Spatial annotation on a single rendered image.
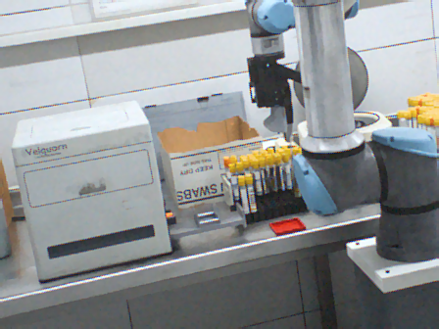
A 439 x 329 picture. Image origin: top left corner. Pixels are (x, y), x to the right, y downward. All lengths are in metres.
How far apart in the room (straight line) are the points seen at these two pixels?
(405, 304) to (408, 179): 0.22
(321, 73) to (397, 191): 0.26
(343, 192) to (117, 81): 1.06
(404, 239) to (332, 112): 0.28
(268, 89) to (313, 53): 0.47
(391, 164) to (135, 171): 0.56
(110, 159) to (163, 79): 0.67
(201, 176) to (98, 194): 0.40
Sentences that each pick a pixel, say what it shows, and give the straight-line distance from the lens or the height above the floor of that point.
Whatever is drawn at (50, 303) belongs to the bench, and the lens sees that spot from 1.83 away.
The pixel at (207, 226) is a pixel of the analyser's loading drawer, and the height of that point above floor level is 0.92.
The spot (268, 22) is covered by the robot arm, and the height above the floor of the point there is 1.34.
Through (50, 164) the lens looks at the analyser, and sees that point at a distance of 1.79.
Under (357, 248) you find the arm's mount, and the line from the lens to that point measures 1.67.
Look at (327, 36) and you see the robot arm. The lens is 1.44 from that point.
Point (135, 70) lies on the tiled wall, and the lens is 2.40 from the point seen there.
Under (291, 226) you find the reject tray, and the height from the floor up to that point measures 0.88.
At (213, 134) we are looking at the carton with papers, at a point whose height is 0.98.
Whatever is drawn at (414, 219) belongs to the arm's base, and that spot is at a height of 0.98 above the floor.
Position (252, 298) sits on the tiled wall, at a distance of 2.64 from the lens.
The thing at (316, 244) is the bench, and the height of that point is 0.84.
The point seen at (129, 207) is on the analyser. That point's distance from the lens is 1.82.
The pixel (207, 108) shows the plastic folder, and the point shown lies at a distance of 2.42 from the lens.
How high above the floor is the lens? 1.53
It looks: 13 degrees down
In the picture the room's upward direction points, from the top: 8 degrees counter-clockwise
